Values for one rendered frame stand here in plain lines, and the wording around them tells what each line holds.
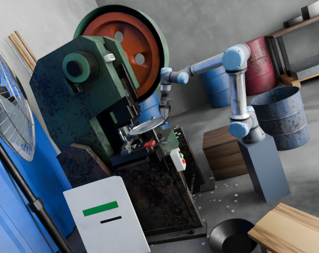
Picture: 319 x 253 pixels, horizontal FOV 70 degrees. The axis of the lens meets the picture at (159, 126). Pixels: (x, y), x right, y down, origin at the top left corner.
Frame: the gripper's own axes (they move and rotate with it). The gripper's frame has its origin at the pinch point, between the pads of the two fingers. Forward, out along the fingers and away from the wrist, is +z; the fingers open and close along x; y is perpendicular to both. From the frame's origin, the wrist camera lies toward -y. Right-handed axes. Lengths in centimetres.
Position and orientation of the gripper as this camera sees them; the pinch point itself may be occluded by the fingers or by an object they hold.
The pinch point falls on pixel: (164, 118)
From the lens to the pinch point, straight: 164.3
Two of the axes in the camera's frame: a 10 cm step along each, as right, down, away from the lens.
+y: 1.9, -3.4, 9.2
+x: -9.8, -0.8, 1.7
